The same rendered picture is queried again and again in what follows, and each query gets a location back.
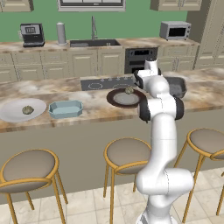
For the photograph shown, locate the light blue tupperware container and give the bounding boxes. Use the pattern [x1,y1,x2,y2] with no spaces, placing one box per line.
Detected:
[47,100,84,119]

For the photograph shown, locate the dark grey tupperware container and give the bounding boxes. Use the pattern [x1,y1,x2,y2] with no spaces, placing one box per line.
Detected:
[163,76,188,99]

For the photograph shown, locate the dark brown round plate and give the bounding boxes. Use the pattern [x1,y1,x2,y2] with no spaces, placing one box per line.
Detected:
[106,87,147,109]

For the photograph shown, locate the black hob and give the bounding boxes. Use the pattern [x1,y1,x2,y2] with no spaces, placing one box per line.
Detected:
[80,75,138,92]

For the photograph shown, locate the wooden stool with grey seat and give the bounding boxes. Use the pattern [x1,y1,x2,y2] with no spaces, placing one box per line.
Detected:
[0,148,70,224]
[174,127,224,224]
[102,136,153,224]

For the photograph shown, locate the beige kitchen island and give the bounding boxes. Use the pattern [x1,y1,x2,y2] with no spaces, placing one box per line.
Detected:
[0,67,224,206]

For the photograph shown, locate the black built-in oven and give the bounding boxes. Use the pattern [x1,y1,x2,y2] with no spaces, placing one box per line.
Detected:
[124,46,159,75]

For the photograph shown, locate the dark sink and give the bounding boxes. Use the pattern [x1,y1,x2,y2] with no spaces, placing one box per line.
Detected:
[68,38,123,49]

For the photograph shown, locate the beige base cupboard run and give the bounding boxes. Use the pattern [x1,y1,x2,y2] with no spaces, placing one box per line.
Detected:
[0,47,126,83]
[157,43,201,73]

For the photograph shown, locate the silver tap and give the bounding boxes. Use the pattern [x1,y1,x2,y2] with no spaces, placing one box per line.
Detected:
[90,15,99,41]

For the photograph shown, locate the grey paper towel roll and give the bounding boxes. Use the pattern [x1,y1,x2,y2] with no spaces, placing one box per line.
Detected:
[55,21,68,46]

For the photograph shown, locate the white round plate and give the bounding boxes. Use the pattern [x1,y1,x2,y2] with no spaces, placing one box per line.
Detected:
[0,97,47,123]

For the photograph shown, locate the silver toaster oven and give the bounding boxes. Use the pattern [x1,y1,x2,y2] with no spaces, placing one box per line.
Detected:
[158,20,193,41]

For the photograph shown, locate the white framed window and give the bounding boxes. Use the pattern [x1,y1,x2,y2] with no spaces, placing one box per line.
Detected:
[57,0,127,13]

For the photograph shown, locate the black coffee machine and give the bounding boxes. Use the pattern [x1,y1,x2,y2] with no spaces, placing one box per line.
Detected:
[19,23,46,48]

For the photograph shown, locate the beige tall cupboard unit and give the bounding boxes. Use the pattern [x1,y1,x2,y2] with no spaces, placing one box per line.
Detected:
[186,0,224,71]

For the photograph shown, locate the beige wall cupboard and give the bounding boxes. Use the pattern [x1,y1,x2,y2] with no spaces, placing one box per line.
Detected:
[0,0,35,13]
[150,0,203,12]

